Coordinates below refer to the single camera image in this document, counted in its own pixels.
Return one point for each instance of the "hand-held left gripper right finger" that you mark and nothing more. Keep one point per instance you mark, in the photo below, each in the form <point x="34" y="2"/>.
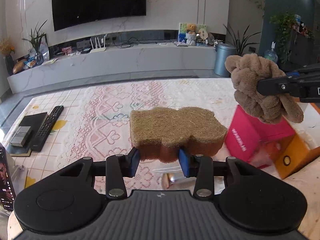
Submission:
<point x="183" y="163"/>

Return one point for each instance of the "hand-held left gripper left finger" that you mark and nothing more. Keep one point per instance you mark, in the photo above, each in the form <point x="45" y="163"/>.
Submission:
<point x="134" y="162"/>

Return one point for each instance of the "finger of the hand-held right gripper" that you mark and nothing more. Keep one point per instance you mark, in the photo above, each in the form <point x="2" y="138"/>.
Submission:
<point x="277" y="87"/>
<point x="292" y="74"/>

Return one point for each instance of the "brown plush towel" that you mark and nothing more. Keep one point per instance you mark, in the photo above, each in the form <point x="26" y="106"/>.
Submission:
<point x="255" y="80"/>

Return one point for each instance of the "brown scouring sponge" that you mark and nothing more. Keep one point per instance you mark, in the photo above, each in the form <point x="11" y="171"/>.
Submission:
<point x="175" y="127"/>

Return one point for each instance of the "orange cardboard box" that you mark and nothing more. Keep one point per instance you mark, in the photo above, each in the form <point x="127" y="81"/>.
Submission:
<point x="297" y="152"/>

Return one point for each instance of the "dark grey cabinet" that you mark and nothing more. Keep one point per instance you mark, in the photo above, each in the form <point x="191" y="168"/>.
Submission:
<point x="300" y="50"/>

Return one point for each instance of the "blue water jug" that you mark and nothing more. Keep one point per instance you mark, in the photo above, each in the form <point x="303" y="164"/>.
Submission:
<point x="271" y="53"/>

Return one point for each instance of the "green pothos plant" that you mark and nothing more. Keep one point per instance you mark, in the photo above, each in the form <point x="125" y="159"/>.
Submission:
<point x="283" y="30"/>

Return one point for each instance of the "pink box with clear window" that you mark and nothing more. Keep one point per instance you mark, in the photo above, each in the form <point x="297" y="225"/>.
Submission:
<point x="250" y="132"/>

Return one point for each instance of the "long-leaf potted plant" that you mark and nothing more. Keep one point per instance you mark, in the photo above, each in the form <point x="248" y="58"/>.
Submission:
<point x="240" y="42"/>

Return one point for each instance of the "blue-grey trash can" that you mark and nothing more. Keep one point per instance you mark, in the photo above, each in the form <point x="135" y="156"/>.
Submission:
<point x="223" y="60"/>

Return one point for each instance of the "round paper hand fan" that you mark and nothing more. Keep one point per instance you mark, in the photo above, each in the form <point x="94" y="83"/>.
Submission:
<point x="203" y="33"/>

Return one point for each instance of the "black remote control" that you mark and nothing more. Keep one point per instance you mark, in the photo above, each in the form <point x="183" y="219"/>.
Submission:
<point x="47" y="127"/>

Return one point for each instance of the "white marble TV cabinet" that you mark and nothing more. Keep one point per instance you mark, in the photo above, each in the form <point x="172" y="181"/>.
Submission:
<point x="112" y="65"/>

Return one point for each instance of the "brown teddy bear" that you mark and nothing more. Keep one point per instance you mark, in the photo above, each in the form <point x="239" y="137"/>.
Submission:
<point x="191" y="28"/>

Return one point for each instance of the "flat silver device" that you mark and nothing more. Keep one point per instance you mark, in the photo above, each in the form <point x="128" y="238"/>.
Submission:
<point x="181" y="44"/>

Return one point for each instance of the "green landscape painting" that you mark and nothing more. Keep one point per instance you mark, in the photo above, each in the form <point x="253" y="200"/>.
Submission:
<point x="182" y="33"/>

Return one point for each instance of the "black book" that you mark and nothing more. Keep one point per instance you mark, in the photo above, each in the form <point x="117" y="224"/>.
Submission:
<point x="30" y="122"/>

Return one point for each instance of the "small silver box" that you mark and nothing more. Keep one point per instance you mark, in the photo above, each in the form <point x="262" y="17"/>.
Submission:
<point x="22" y="135"/>

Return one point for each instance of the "white router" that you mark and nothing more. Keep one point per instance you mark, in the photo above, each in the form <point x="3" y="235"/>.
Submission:
<point x="97" y="48"/>

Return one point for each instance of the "grey set-top box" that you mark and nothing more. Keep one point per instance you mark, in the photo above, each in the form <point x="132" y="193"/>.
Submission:
<point x="83" y="45"/>

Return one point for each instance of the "black smartphone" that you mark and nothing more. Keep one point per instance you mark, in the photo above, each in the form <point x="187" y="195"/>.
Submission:
<point x="6" y="177"/>

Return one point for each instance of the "white dotted cloth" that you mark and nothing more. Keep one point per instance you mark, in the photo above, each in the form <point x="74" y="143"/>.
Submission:
<point x="12" y="227"/>

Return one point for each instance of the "blue snack bag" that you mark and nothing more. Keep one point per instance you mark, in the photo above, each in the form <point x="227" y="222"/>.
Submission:
<point x="31" y="63"/>

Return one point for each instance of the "brown bread-shaped ornament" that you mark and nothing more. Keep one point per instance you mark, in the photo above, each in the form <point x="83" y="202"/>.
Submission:
<point x="19" y="66"/>

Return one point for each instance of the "plant in glass vase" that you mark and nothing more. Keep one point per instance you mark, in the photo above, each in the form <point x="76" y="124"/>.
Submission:
<point x="37" y="42"/>

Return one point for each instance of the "dried yellow flowers vase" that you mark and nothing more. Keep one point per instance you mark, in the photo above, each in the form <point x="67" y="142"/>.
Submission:
<point x="7" y="55"/>

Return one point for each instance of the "small photo frame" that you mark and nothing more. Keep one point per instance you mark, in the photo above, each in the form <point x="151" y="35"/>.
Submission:
<point x="66" y="50"/>

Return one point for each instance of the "black wall television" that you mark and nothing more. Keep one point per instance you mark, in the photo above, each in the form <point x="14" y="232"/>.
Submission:
<point x="100" y="2"/>

